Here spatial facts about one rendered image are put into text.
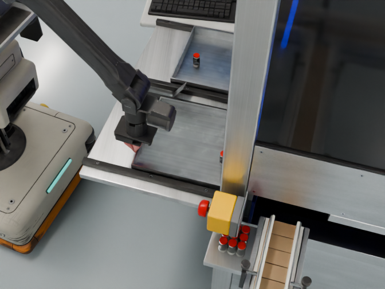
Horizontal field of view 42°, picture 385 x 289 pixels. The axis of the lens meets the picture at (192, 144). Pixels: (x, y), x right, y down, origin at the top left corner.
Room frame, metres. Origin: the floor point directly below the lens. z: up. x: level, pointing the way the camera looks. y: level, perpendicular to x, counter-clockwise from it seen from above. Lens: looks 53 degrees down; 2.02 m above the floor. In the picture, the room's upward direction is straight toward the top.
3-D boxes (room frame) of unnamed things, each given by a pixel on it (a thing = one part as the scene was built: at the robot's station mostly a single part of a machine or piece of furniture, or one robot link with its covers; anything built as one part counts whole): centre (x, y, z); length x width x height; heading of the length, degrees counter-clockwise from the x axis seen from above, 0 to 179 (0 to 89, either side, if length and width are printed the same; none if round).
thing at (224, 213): (0.58, -0.08, 1.00); 0.08 x 0.07 x 0.07; 74
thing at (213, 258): (0.55, -0.11, 0.87); 0.14 x 0.13 x 0.02; 74
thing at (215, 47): (1.18, -0.13, 0.90); 0.34 x 0.26 x 0.04; 74
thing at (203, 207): (0.59, -0.03, 0.99); 0.04 x 0.04 x 0.04; 74
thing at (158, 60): (1.03, -0.01, 0.87); 0.70 x 0.48 x 0.02; 164
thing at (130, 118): (0.82, 0.14, 1.08); 0.07 x 0.06 x 0.07; 72
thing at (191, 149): (0.85, -0.03, 0.90); 0.34 x 0.26 x 0.04; 75
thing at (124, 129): (0.82, 0.15, 1.02); 0.10 x 0.07 x 0.07; 74
